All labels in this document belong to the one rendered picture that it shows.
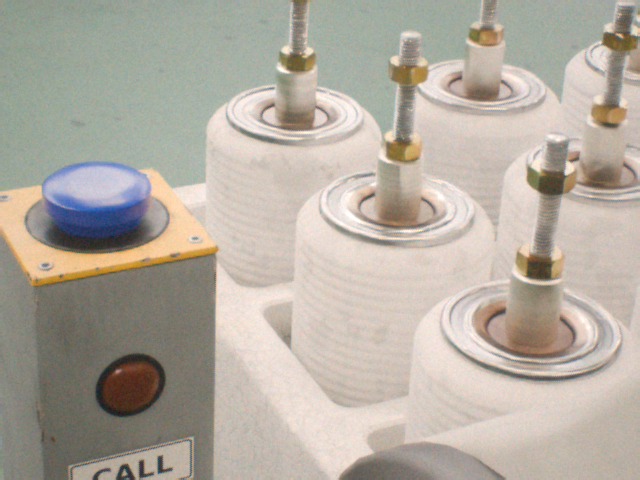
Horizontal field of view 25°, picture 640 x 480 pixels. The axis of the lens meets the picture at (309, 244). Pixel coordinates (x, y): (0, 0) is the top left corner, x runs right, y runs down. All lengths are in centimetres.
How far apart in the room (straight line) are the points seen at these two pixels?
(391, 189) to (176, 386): 18
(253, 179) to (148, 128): 63
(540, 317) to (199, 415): 14
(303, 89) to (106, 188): 26
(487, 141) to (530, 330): 23
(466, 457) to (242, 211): 47
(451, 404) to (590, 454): 31
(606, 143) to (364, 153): 13
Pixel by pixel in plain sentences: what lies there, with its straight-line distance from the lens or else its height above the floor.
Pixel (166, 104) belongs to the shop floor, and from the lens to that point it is 144.
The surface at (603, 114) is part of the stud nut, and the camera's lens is 73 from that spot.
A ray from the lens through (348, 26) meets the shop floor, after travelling 166.
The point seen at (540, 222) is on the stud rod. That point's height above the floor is 30.
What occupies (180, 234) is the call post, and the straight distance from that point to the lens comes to 53.
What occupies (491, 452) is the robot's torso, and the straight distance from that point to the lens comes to 31.
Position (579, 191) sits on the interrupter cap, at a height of 25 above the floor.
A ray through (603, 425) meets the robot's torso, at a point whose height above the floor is 41.
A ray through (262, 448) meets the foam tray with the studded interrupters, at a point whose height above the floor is 15.
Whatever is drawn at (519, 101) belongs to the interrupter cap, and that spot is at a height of 25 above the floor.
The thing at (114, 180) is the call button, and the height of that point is 33.
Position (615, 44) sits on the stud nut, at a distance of 72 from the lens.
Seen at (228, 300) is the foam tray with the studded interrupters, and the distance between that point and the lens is 75.
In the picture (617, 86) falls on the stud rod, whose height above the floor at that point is 30.
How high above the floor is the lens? 57
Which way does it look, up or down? 29 degrees down
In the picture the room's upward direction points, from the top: 3 degrees clockwise
